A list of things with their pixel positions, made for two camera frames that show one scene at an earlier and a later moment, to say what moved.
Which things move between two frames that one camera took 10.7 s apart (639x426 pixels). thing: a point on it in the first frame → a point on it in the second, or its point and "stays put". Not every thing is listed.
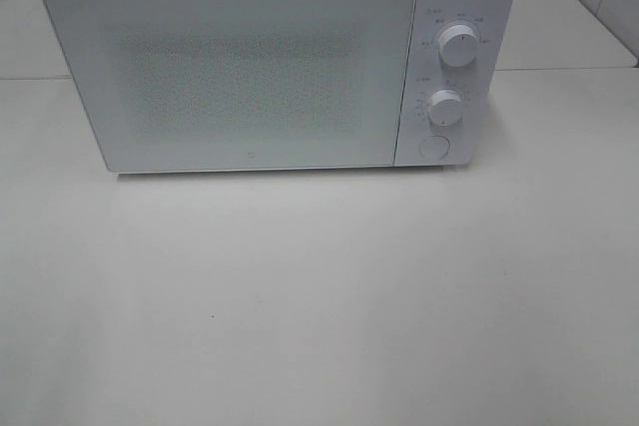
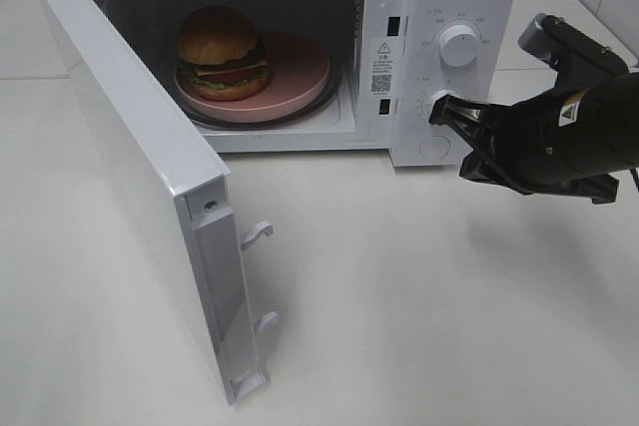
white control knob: (458, 43) stays put
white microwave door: (238, 72) → (179, 179)
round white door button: (434, 148) stays put
